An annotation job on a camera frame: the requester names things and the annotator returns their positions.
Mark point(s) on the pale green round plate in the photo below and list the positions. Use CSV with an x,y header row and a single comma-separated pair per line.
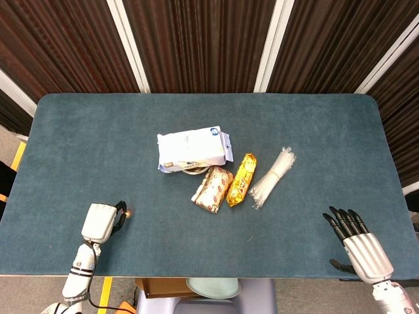
x,y
212,288

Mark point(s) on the white tissue pack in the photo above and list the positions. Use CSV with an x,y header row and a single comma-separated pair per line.
x,y
193,148

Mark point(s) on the lavender plastic stool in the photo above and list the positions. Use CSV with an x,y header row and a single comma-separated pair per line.
x,y
209,297

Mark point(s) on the golden yellow snack pack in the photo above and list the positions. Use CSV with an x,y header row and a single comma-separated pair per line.
x,y
242,181

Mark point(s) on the bundle of clear plastic straws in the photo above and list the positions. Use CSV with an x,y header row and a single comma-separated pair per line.
x,y
273,178

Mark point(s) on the brown pleated curtain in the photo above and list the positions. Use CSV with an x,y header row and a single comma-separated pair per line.
x,y
209,42

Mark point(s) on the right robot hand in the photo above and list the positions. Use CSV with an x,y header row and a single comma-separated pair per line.
x,y
360,245

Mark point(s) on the brown cardboard box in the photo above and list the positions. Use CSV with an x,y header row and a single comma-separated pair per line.
x,y
163,288

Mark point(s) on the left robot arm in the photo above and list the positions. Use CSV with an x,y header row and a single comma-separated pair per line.
x,y
80,271

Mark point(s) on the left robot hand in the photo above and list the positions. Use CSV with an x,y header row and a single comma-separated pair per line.
x,y
101,222

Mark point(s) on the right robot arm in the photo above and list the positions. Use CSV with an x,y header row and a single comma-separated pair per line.
x,y
391,296

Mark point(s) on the silver red-print wrapped snack pack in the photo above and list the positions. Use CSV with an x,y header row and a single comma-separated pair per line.
x,y
213,189

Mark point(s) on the orange flat object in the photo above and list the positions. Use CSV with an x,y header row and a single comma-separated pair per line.
x,y
126,308

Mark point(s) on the teal felt table mat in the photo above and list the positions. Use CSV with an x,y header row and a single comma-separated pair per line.
x,y
196,229

